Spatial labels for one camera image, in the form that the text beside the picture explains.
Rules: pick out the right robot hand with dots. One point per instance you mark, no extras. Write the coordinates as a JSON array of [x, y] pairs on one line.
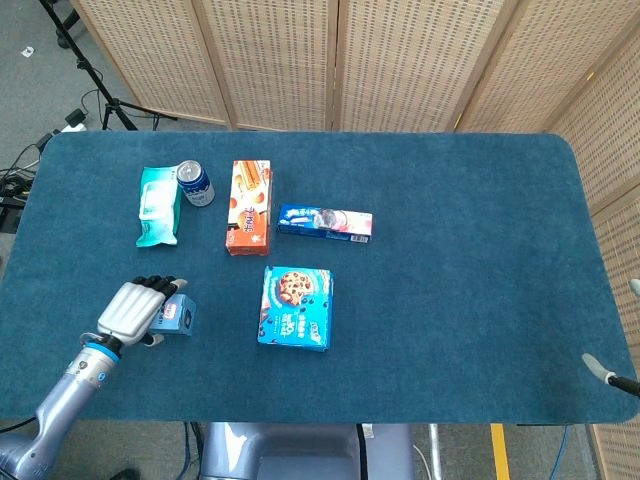
[[597, 367]]

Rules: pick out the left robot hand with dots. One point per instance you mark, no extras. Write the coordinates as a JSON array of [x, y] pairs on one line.
[[130, 310]]

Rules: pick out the small light blue box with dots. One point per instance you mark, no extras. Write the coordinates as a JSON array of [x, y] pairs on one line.
[[177, 315]]

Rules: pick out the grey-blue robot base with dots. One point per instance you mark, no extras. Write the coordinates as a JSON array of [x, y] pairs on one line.
[[300, 452]]

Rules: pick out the blue chocolate chip cookie box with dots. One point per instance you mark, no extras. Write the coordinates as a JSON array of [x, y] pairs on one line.
[[295, 310]]

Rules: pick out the blue Oreo box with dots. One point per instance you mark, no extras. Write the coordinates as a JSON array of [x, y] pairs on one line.
[[325, 222]]

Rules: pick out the teal wet wipes pack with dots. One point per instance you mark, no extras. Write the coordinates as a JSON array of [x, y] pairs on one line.
[[157, 210]]

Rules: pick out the yellow floor tape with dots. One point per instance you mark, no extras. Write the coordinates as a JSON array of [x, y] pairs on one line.
[[500, 452]]

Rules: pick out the blue drink can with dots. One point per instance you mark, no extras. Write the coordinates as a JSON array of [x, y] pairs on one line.
[[196, 186]]

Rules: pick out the orange biscuit box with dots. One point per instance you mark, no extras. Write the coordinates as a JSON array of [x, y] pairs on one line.
[[249, 207]]

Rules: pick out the black shoe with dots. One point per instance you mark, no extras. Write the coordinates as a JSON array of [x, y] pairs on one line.
[[125, 475]]

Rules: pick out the blue table mat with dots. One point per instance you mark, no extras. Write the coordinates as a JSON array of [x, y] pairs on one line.
[[450, 280]]

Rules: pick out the metal table leg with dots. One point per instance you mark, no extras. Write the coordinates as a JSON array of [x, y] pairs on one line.
[[435, 452]]

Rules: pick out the white power strip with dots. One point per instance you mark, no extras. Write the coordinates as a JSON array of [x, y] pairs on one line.
[[75, 120]]

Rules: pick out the black tripod stand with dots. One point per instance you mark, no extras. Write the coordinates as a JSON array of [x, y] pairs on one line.
[[85, 65]]

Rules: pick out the bamboo folding screen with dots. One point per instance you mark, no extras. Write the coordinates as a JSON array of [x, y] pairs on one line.
[[400, 60]]

